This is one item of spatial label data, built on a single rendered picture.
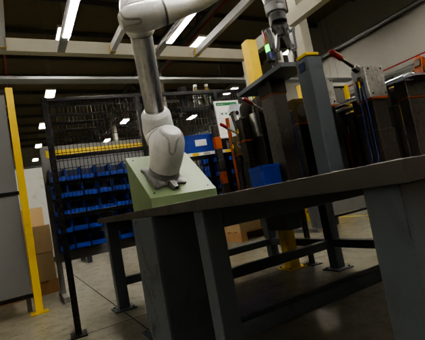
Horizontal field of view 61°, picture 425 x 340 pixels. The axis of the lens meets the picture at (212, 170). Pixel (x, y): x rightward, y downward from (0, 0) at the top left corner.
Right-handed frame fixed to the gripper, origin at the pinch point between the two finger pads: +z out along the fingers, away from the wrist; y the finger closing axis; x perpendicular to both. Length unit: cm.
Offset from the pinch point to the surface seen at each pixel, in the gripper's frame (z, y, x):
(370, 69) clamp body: 15.8, 17.3, -25.6
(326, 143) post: 38.9, -1.7, -18.2
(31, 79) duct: -376, -231, 960
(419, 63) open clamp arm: 13, 47, -19
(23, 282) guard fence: 92, -157, 220
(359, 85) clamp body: 20.2, 13.3, -22.9
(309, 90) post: 18.5, -2.9, -16.4
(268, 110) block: 17.6, -6.7, 11.7
